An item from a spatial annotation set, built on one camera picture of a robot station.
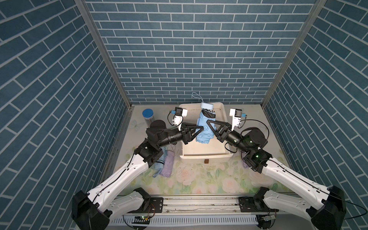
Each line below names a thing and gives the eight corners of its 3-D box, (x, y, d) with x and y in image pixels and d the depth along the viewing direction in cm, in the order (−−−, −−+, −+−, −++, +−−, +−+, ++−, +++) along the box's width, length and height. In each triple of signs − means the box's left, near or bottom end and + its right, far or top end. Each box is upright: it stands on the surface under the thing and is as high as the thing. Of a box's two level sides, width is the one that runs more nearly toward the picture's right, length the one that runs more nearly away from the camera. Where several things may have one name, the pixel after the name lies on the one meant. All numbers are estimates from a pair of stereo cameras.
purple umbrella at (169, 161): (161, 176, 85) (160, 173, 81) (168, 153, 95) (167, 149, 91) (169, 178, 85) (168, 175, 81) (175, 154, 95) (174, 151, 91)
